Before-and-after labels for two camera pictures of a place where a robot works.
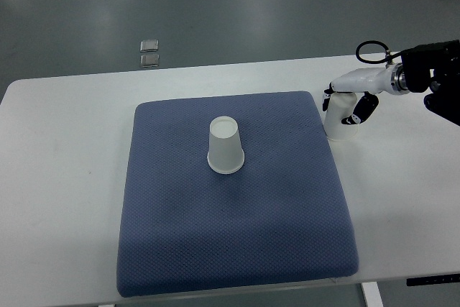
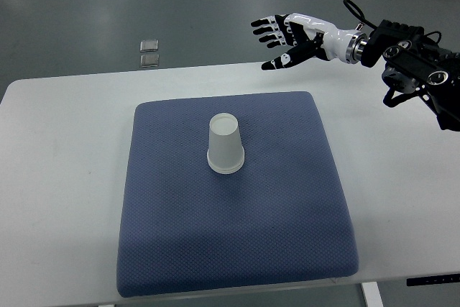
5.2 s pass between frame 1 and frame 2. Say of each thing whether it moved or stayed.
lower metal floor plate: stayed
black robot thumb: moved
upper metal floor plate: stayed
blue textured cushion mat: stayed
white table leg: stayed
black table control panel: stayed
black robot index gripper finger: moved
